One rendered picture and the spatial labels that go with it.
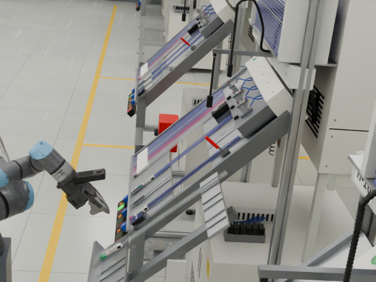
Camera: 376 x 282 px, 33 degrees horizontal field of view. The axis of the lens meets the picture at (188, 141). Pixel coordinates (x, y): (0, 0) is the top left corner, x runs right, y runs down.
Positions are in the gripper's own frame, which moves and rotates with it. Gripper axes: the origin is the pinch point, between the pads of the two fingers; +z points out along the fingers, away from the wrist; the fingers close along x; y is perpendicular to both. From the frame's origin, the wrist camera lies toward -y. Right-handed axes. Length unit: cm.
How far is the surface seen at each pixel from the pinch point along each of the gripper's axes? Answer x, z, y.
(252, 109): 1, 3, -64
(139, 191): -20.5, 9.5, -6.3
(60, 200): -150, 30, 79
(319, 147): 7, 27, -74
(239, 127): 6, 3, -57
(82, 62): -473, 19, 91
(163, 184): -9.8, 9.3, -18.7
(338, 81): 10, 10, -92
